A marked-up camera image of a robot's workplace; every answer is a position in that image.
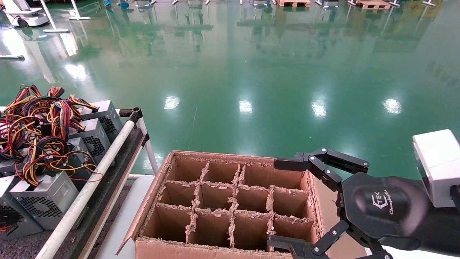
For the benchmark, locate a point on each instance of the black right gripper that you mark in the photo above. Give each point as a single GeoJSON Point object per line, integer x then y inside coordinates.
{"type": "Point", "coordinates": [384, 205]}

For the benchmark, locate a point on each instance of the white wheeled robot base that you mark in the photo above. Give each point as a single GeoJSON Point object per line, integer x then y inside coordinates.
{"type": "Point", "coordinates": [25, 16]}

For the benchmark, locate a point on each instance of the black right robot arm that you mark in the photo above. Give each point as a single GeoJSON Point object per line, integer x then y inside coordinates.
{"type": "Point", "coordinates": [442, 230]}

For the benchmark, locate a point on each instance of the cardboard box with dividers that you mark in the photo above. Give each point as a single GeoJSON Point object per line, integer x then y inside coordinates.
{"type": "Point", "coordinates": [215, 226]}

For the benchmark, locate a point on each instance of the white pipe leg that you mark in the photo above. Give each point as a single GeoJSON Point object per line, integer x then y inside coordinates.
{"type": "Point", "coordinates": [151, 158]}

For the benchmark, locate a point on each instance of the black pipe connector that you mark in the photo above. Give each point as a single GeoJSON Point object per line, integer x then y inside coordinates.
{"type": "Point", "coordinates": [134, 114]}

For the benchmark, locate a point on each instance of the grey power supply unit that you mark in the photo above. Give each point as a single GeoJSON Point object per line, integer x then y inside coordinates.
{"type": "Point", "coordinates": [81, 145]}
{"type": "Point", "coordinates": [5, 168]}
{"type": "Point", "coordinates": [46, 201]}
{"type": "Point", "coordinates": [18, 223]}
{"type": "Point", "coordinates": [95, 138]}
{"type": "Point", "coordinates": [107, 122]}

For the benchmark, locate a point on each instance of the wooden pallet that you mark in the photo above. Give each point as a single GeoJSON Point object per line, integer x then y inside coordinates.
{"type": "Point", "coordinates": [372, 4]}
{"type": "Point", "coordinates": [293, 3]}

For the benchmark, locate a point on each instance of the blue shoes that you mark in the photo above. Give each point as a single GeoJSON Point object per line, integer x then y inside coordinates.
{"type": "Point", "coordinates": [124, 4]}

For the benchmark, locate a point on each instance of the white stand leg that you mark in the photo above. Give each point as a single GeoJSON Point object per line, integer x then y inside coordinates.
{"type": "Point", "coordinates": [54, 25]}
{"type": "Point", "coordinates": [77, 14]}

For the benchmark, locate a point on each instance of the grey floor bar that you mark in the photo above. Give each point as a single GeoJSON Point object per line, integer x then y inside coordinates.
{"type": "Point", "coordinates": [12, 57]}

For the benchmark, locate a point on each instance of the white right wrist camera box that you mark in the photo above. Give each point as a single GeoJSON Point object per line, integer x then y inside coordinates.
{"type": "Point", "coordinates": [436, 165]}

